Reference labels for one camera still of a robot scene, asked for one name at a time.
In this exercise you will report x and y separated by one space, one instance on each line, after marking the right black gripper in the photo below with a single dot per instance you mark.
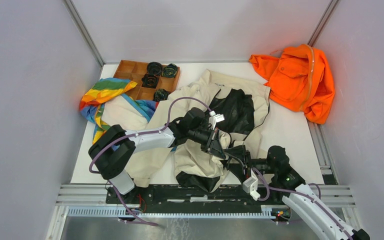
240 151

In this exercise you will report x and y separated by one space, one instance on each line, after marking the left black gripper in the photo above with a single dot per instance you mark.
213 145

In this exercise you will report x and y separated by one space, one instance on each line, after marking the beige zip jacket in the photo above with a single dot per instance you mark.
188 157

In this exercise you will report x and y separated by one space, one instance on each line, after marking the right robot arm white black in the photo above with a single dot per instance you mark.
274 178

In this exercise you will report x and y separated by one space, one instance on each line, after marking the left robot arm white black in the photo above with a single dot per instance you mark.
111 153

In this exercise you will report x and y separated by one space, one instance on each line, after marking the orange jacket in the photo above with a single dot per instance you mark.
300 80

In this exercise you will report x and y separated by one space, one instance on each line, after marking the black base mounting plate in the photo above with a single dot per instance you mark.
175 199

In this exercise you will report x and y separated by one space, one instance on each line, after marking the black rolled sock near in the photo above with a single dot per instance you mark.
160 95

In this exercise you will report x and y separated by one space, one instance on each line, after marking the black rolled sock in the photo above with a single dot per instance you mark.
150 81
160 95
154 68
170 71

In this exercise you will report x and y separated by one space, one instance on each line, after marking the black rolled sock far right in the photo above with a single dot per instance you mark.
170 71

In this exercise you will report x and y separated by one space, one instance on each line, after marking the brown wooden compartment tray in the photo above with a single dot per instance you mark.
134 71

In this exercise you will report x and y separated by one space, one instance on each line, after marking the black rolled sock middle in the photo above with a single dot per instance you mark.
150 81

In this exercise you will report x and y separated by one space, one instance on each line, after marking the black rolled sock far left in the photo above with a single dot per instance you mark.
154 68

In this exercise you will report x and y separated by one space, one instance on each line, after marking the rainbow striped garment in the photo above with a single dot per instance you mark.
107 104

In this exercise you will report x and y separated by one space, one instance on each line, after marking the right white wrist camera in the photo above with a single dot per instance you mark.
250 186

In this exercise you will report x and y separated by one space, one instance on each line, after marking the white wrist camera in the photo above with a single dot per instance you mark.
250 186
215 118

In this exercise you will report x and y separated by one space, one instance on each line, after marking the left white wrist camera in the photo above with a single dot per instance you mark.
215 118

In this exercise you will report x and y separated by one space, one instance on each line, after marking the aluminium frame rail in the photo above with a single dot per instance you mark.
100 200

